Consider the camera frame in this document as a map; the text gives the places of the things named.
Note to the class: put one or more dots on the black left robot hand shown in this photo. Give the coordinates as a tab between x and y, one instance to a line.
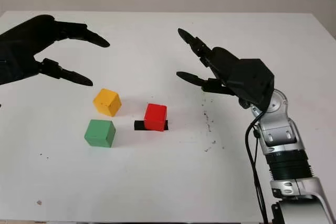
18	51

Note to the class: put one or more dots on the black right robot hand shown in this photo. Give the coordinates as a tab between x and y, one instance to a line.
223	61

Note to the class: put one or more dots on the red wooden block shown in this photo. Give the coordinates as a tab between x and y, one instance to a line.
155	116

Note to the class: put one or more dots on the yellow wooden block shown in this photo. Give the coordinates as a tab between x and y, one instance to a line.
106	102

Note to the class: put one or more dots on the green wooden block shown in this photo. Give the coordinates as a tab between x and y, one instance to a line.
98	133

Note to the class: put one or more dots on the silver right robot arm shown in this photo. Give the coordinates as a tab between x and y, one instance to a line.
278	134

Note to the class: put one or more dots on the black tape strip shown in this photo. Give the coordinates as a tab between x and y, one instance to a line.
138	126

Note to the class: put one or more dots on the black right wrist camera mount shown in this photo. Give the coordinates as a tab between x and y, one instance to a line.
252	82

